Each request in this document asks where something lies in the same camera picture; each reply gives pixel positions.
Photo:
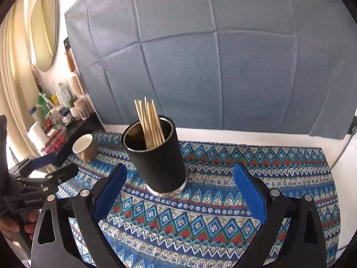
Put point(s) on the beige ceramic mug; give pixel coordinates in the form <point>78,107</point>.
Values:
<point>85,148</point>

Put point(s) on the patterned blue tablecloth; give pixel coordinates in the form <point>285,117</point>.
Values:
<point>208,224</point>

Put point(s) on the black cylindrical utensil holder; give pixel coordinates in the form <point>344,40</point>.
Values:
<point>162,168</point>

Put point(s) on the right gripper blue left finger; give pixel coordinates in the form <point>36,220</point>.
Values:
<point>106,190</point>

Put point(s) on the oval wall mirror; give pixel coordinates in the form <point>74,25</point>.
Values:
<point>44,28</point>

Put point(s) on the blue-grey padded headboard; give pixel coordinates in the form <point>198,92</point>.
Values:
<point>284,66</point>

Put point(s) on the wooden chopstick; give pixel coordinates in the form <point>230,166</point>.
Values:
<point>138,106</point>

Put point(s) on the white plastic bottle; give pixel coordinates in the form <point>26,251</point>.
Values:
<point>64,94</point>

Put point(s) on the black side shelf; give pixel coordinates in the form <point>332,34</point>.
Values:
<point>75,131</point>

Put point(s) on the green spray bottle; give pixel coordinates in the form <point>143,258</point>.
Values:
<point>46,105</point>

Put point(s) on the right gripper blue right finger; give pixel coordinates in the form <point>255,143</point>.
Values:
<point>250,192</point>

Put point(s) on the small pink glass jar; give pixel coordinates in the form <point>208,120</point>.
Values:
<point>84,112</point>

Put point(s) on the white paper roll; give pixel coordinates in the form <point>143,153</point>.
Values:
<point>38,137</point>

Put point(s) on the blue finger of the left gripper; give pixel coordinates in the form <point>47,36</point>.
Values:
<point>49,159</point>

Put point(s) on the person's left hand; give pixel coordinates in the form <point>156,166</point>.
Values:
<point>9,227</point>

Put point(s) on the clear box of red items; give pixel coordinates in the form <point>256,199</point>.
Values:
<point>57,138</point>

